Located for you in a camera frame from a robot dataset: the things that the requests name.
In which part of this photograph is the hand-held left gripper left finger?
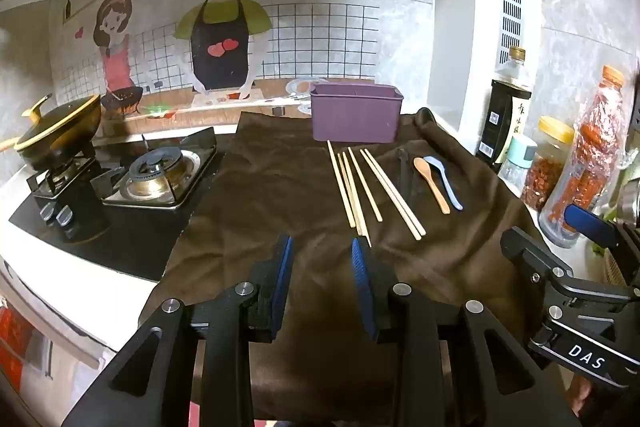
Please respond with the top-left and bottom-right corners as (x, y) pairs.
(62, 234), (296, 427)

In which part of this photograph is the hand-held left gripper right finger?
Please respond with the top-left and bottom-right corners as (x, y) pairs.
(351, 237), (583, 427)

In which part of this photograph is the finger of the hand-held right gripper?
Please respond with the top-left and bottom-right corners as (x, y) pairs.
(501, 227), (576, 288)
(565, 204), (622, 250)

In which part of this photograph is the wooden chopstick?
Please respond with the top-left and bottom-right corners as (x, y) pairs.
(327, 140), (356, 229)
(365, 148), (427, 237)
(337, 152), (361, 230)
(348, 147), (383, 223)
(342, 151), (372, 248)
(360, 150), (422, 241)

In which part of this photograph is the black spoon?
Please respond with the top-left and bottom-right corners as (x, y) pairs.
(396, 148), (409, 202)

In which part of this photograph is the wooden spoon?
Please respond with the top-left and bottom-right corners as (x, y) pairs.
(413, 157), (451, 214)

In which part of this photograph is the blue spoon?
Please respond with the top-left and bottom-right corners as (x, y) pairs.
(423, 155), (464, 211)

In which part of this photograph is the purple utensil holder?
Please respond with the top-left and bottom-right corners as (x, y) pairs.
(310, 82), (405, 144)

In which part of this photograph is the chili jar with yellow lid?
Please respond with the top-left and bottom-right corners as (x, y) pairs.
(520, 117), (576, 212)

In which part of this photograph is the brown cloth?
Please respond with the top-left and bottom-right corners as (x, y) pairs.
(137, 107), (547, 427)

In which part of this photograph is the plastic bottle with orange cap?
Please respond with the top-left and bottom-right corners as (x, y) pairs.
(540, 66), (628, 250)

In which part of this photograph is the jar with teal lid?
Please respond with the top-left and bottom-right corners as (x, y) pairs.
(499, 134), (539, 198)

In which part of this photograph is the black sauce bottle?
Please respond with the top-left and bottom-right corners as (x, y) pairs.
(477, 47), (533, 174)

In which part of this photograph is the black gas stove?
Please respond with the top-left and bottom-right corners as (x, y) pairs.
(7, 127), (236, 283)

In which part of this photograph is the white vented panel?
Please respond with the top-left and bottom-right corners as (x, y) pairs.
(497, 0), (527, 64)

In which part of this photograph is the black pot with yellow rim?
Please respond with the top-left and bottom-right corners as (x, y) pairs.
(0, 93), (103, 172)

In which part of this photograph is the cartoon wall sticker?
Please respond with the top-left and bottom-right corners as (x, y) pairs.
(50, 0), (432, 124)

